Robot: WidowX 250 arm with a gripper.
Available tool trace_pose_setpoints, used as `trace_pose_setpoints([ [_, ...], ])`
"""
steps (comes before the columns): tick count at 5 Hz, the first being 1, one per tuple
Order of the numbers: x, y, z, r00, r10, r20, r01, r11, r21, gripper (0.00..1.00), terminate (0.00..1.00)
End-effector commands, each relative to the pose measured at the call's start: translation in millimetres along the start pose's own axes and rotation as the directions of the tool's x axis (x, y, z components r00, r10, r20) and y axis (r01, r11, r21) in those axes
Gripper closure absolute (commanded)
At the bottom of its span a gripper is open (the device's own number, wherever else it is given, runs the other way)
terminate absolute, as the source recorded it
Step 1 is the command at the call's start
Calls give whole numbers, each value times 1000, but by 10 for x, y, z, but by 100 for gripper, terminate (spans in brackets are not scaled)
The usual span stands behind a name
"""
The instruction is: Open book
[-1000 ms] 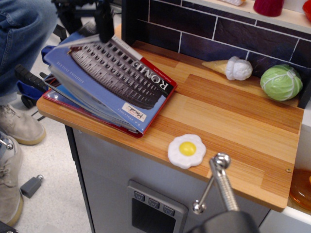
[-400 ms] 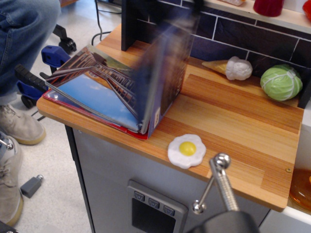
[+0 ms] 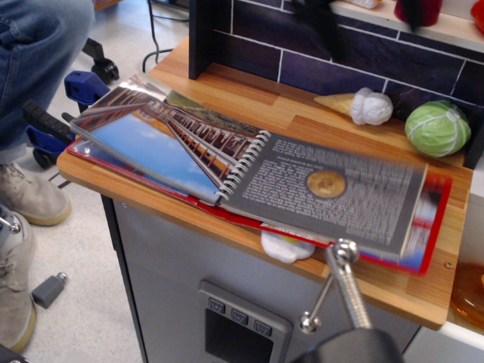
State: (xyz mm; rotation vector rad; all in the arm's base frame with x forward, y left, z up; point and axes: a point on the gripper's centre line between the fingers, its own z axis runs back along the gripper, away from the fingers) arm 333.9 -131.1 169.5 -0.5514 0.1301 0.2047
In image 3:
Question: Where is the person's leg in jeans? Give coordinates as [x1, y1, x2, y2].
[1, 1, 95, 164]

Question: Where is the toy green cabbage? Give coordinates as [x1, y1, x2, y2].
[405, 100, 471, 157]

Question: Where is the beige shoe upper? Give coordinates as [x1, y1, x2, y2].
[1, 163, 71, 226]

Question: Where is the beige shoe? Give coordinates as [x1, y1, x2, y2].
[1, 207, 36, 353]
[1, 163, 71, 226]

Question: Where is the red object at shelf edge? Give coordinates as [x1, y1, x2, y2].
[470, 0, 484, 30]

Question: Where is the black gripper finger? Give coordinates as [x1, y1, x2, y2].
[396, 0, 436, 31]
[293, 0, 346, 61]

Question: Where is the Rome spiral-bound book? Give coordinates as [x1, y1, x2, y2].
[65, 72, 452, 274]

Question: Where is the beige shoe lower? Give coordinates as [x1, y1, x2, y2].
[1, 207, 36, 353]

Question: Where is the red cup on shelf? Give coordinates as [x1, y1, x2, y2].
[394, 0, 443, 27]

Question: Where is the white toy on shelf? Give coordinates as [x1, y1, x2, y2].
[345, 0, 381, 9]

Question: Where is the blue bar clamp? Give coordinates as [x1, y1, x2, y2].
[23, 71, 110, 169]

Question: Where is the small grey block with knob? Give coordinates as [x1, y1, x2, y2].
[32, 271, 68, 309]

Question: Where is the black cable on floor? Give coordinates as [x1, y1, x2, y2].
[141, 0, 190, 75]

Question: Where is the black shelf side panel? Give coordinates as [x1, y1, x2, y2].
[188, 0, 232, 79]

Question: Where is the grey toy kitchen cabinet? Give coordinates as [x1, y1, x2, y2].
[101, 196, 420, 363]

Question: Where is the black chair caster base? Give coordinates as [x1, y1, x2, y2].
[82, 38, 119, 84]

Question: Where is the toy ice cream cone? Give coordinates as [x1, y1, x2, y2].
[314, 88, 393, 126]

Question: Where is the orange glass dish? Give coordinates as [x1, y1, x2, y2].
[451, 262, 483, 328]

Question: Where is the toy fried egg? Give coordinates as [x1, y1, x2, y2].
[261, 231, 316, 264]

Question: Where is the light wooden shelf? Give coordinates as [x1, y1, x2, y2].
[331, 1, 483, 53]

